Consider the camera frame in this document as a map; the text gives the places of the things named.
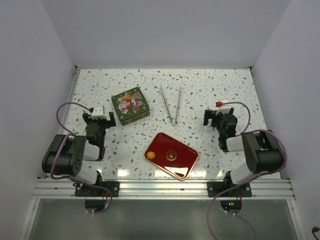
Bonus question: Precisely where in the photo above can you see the red lacquer tray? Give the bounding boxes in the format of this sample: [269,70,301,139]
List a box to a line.
[144,132,199,180]

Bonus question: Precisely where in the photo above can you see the green christmas cookie tin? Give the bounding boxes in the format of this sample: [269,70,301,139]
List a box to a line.
[118,110,150,126]

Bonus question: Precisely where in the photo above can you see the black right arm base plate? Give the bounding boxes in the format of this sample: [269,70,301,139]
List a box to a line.
[206,181,253,198]

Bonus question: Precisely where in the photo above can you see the silver metal tongs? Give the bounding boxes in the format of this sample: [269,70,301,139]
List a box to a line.
[160,84,182,127]

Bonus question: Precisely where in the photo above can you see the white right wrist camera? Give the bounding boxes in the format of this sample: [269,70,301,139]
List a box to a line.
[215,99,231,115]

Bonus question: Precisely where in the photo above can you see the yellow swirl cookie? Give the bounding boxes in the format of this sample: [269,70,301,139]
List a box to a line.
[146,151,156,160]

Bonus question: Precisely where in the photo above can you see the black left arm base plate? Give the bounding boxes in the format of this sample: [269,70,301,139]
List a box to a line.
[72,181,120,198]

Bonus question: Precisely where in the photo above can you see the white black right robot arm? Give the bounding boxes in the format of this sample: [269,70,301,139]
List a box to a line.
[203,108,288,197]

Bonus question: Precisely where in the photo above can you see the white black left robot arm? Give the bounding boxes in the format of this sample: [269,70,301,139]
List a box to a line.
[41,112,116,197]

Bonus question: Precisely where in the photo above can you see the aluminium table frame rail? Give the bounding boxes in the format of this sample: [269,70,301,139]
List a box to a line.
[32,65,298,201]

